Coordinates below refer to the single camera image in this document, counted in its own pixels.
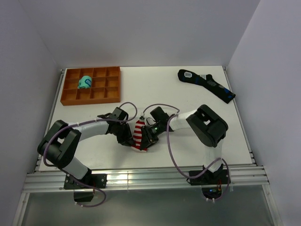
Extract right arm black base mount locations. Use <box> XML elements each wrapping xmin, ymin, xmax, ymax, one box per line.
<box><xmin>186</xmin><ymin>165</ymin><xmax>231</xmax><ymax>200</ymax></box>

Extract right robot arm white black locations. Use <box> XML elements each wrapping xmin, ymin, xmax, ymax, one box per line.
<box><xmin>139</xmin><ymin>104</ymin><xmax>229</xmax><ymax>184</ymax></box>

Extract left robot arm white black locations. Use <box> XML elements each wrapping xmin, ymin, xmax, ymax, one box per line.
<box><xmin>37</xmin><ymin>107</ymin><xmax>135</xmax><ymax>188</ymax></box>

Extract black blue patterned sock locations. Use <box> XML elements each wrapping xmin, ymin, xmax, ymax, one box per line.
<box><xmin>177</xmin><ymin>69</ymin><xmax>236</xmax><ymax>104</ymax></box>

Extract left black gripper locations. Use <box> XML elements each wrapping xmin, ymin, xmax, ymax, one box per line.
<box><xmin>113</xmin><ymin>122</ymin><xmax>135</xmax><ymax>147</ymax></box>

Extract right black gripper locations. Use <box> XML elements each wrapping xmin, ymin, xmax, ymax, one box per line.
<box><xmin>140</xmin><ymin>121</ymin><xmax>164</xmax><ymax>150</ymax></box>

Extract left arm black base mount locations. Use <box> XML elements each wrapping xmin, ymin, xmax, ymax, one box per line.
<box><xmin>63</xmin><ymin>174</ymin><xmax>107</xmax><ymax>208</ymax></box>

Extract orange compartment tray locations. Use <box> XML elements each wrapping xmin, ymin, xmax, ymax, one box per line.
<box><xmin>61</xmin><ymin>66</ymin><xmax>121</xmax><ymax>106</ymax></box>

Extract aluminium table frame rail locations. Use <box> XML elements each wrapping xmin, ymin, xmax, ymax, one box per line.
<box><xmin>22</xmin><ymin>67</ymin><xmax>270</xmax><ymax>191</ymax></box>

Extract rolled teal sock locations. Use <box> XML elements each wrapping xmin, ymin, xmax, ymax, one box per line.
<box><xmin>78</xmin><ymin>75</ymin><xmax>92</xmax><ymax>89</ymax></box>

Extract red white striped sock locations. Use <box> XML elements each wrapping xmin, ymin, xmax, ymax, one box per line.
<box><xmin>131</xmin><ymin>117</ymin><xmax>147</xmax><ymax>153</ymax></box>

